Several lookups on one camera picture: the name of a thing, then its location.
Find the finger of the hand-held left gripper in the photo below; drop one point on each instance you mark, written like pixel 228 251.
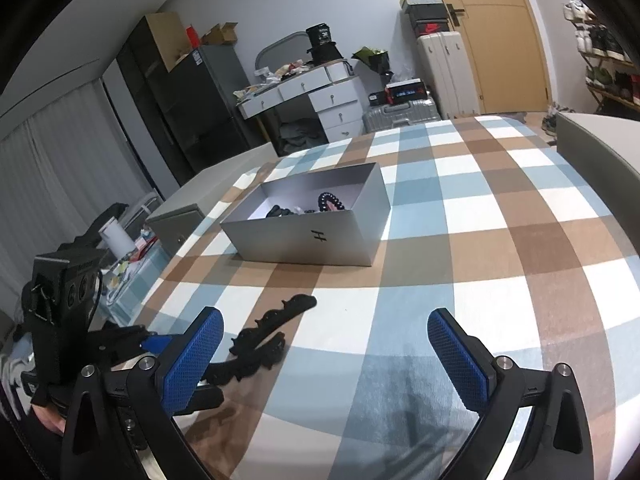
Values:
pixel 152 343
pixel 202 397

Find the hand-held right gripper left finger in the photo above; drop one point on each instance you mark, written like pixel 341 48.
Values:
pixel 192 362

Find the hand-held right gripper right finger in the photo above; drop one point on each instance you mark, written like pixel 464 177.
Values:
pixel 460 365

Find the black spiked hair clip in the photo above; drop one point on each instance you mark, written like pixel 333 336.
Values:
pixel 280 312

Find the grey cardboard box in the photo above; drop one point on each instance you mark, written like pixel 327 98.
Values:
pixel 300 240

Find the person's left forearm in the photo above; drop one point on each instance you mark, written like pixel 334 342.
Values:
pixel 47 417

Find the clear plastic storage bin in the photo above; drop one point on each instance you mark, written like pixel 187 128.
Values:
pixel 137 275

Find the white curtain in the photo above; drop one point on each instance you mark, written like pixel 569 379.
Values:
pixel 55 160

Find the black hair hoops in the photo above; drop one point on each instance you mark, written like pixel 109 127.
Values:
pixel 280 211

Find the black refrigerator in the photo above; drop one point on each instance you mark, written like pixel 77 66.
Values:
pixel 185 110

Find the dark clothes pile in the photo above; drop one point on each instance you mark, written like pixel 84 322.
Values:
pixel 300 132

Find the silver suitcase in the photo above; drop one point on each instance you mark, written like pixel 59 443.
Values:
pixel 400 117

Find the grey sneakers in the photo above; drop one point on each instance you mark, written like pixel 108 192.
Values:
pixel 550 121

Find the long black printed box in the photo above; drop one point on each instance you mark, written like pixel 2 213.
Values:
pixel 407 91

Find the small black box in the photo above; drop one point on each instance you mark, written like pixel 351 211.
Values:
pixel 377 98

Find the white desk with drawers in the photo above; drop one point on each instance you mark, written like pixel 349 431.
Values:
pixel 340 105

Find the white suitcase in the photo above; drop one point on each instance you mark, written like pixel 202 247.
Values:
pixel 450 75

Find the tall cardboard box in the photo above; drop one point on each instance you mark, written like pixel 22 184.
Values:
pixel 167 40

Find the small red box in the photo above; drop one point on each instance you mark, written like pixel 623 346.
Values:
pixel 193 36

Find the wooden shoe rack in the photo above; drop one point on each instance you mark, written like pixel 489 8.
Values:
pixel 597 91

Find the black gift bag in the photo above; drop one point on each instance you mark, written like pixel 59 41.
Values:
pixel 372 62

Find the open cardboard box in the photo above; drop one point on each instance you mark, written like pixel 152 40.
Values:
pixel 220 35

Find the wooden door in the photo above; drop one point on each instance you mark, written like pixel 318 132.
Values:
pixel 500 35

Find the red and black shoe box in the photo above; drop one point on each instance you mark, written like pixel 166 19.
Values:
pixel 429 28

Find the black cylindrical container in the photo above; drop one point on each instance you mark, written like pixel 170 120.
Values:
pixel 320 35

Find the group of assorted shoes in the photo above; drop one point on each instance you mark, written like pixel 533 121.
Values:
pixel 605 45

